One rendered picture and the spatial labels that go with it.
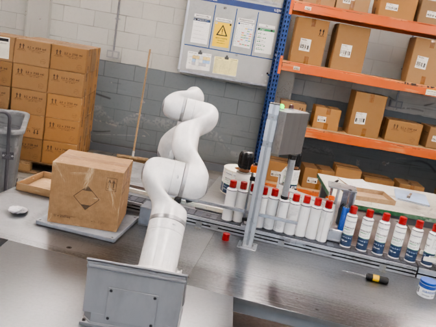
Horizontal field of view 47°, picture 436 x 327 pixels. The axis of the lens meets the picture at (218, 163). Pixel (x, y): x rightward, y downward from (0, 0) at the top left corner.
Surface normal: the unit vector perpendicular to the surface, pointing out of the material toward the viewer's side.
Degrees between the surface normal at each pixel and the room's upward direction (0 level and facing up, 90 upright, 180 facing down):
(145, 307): 90
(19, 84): 91
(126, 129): 90
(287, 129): 90
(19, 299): 0
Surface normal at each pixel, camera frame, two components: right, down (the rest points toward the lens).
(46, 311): 0.17, -0.96
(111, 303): -0.04, 0.23
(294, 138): 0.69, 0.29
